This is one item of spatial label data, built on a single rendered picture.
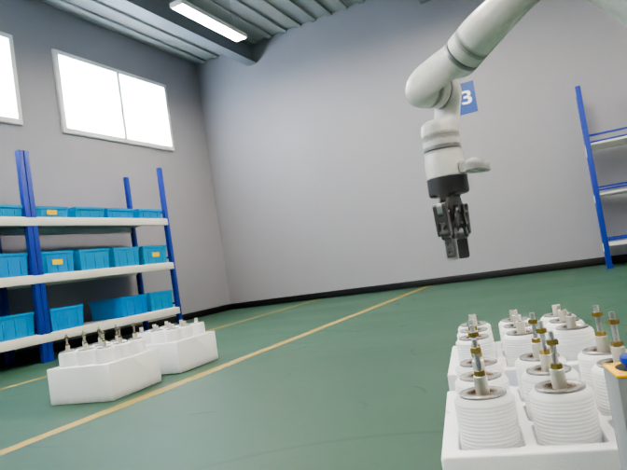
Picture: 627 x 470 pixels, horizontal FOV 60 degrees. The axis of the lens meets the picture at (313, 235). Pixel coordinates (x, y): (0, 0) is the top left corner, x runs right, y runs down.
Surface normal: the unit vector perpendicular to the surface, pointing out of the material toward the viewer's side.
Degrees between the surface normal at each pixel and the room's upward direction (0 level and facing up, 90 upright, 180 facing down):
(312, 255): 90
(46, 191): 90
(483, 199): 90
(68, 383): 90
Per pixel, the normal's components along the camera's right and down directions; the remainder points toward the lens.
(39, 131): 0.88, -0.16
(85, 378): -0.34, 0.00
